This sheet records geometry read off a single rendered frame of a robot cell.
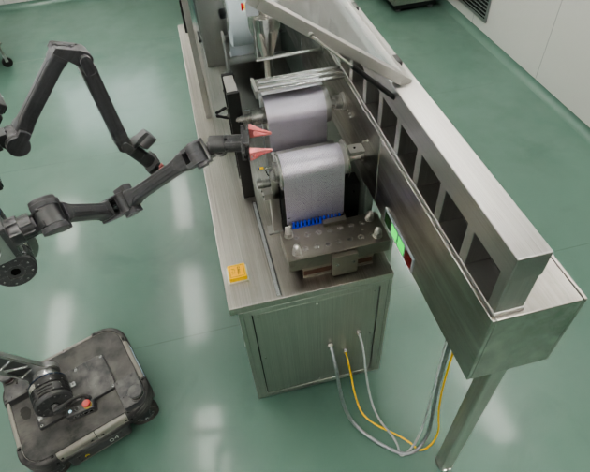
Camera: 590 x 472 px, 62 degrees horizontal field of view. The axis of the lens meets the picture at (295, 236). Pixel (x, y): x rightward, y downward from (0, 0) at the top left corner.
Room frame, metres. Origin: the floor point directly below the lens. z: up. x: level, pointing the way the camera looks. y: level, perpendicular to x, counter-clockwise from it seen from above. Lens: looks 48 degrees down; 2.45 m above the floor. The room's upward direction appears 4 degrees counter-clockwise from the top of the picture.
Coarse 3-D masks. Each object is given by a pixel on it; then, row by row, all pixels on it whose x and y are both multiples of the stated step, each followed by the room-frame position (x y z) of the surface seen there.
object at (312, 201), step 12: (288, 192) 1.37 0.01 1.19; (300, 192) 1.38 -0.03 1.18; (312, 192) 1.38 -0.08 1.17; (324, 192) 1.39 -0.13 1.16; (336, 192) 1.40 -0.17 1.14; (288, 204) 1.37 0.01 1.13; (300, 204) 1.37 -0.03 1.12; (312, 204) 1.38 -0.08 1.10; (324, 204) 1.39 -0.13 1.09; (336, 204) 1.40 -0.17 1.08; (288, 216) 1.37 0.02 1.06; (300, 216) 1.37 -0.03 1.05; (312, 216) 1.38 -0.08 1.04
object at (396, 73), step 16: (256, 0) 1.22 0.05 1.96; (272, 0) 1.26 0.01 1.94; (272, 16) 1.23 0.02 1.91; (288, 16) 1.23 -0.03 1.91; (304, 32) 1.24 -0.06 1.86; (320, 32) 1.25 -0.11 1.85; (368, 32) 1.60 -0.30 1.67; (336, 48) 1.26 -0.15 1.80; (352, 48) 1.27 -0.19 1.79; (384, 48) 1.48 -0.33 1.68; (352, 64) 1.26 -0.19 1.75; (368, 64) 1.27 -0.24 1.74; (384, 64) 1.29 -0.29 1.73; (368, 80) 1.26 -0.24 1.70; (400, 80) 1.29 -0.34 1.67
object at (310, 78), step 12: (300, 72) 1.76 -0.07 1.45; (312, 72) 1.77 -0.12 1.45; (324, 72) 1.75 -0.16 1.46; (336, 72) 1.75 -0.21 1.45; (252, 84) 1.70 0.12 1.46; (264, 84) 1.70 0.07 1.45; (276, 84) 1.72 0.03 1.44; (288, 84) 1.68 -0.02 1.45; (300, 84) 1.69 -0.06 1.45; (312, 84) 1.70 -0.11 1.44
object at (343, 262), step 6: (342, 252) 1.20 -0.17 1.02; (348, 252) 1.20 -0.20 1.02; (354, 252) 1.20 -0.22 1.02; (336, 258) 1.18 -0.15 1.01; (342, 258) 1.18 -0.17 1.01; (348, 258) 1.18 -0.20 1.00; (354, 258) 1.19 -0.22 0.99; (336, 264) 1.17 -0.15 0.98; (342, 264) 1.18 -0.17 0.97; (348, 264) 1.18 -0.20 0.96; (354, 264) 1.19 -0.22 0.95; (336, 270) 1.18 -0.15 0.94; (342, 270) 1.18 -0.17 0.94; (348, 270) 1.19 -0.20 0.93; (354, 270) 1.19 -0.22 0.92
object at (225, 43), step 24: (192, 0) 2.35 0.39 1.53; (216, 0) 2.37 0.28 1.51; (240, 0) 2.39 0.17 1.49; (216, 24) 2.37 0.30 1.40; (240, 24) 2.39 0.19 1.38; (216, 48) 2.36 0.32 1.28; (240, 48) 2.38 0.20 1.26; (288, 48) 2.43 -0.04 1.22; (216, 72) 2.36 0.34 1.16; (240, 72) 2.38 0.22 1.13; (264, 72) 2.40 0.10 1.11; (288, 72) 2.43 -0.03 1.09; (216, 96) 2.36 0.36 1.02; (240, 96) 2.38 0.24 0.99
